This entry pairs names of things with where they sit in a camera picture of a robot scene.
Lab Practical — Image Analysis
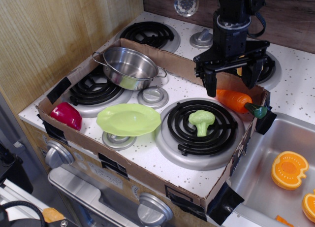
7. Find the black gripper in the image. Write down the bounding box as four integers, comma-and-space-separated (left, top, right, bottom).
193, 11, 270, 97

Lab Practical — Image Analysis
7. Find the orange toy carrot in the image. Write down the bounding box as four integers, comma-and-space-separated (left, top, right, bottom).
216, 89, 268, 119

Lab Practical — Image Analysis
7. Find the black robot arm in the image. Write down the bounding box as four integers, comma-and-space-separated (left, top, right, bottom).
193, 0, 270, 97

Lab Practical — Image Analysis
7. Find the light green plastic plate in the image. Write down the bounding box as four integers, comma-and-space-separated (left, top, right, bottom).
96, 103, 161, 137

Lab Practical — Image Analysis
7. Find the yellow toy corn cob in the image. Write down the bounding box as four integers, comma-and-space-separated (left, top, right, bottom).
236, 67, 242, 76

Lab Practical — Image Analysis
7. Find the back right black burner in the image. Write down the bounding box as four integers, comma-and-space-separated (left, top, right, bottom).
204, 44, 283, 91

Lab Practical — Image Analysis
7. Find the silver back stove knob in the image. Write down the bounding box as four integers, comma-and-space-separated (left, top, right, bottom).
189, 29, 213, 49

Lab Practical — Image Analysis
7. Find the silver stove knob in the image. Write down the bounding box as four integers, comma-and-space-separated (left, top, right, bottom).
137, 86, 169, 109
189, 29, 213, 49
102, 132, 136, 151

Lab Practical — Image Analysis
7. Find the green toy broccoli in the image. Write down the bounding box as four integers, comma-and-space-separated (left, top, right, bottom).
189, 110, 216, 137

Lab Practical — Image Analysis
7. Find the brown cardboard fence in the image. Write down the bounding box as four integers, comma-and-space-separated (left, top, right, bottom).
37, 39, 276, 227

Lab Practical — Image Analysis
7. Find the silver middle stove knob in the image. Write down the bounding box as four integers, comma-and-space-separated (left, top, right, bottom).
137, 86, 169, 109

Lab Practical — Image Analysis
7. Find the front right black burner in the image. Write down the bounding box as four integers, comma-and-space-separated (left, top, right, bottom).
155, 98, 245, 171

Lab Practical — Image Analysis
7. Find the hanging metal strainer ladle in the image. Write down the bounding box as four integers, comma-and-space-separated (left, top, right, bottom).
174, 0, 199, 17

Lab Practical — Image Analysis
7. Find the stainless steel pot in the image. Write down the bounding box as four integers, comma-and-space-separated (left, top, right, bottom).
92, 47, 167, 91

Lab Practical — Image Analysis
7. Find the large orange fruit half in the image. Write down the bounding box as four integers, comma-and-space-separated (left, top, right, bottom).
271, 151, 309, 190

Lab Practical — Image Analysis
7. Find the silver front stove knob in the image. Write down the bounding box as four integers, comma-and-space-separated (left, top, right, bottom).
102, 132, 136, 151

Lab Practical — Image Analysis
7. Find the stainless steel sink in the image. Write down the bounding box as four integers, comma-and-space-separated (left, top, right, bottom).
230, 113, 315, 227

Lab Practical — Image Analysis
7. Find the small orange piece in sink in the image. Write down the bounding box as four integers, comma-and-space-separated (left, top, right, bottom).
275, 215, 294, 227

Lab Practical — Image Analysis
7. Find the small orange fruit half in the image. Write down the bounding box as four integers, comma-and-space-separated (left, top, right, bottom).
302, 190, 315, 223

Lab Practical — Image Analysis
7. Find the right silver oven knob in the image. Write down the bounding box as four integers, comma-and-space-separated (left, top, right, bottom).
137, 193, 173, 227

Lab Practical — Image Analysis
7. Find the silver oven knob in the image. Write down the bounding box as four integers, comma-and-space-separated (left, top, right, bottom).
137, 193, 173, 227
45, 140, 74, 169

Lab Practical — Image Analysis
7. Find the red toy bell pepper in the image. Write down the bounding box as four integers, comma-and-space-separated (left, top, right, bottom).
50, 102, 82, 130

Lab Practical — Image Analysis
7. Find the left silver oven knob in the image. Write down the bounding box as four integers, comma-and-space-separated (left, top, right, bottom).
45, 140, 74, 169

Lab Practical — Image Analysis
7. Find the orange object bottom left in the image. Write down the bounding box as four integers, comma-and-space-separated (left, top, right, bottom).
42, 207, 64, 223

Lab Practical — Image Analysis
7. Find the silver oven door handle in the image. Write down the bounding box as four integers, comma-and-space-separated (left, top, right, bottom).
48, 167, 143, 227

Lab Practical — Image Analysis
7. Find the black cable bottom left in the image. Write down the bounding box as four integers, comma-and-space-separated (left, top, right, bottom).
0, 200, 46, 227

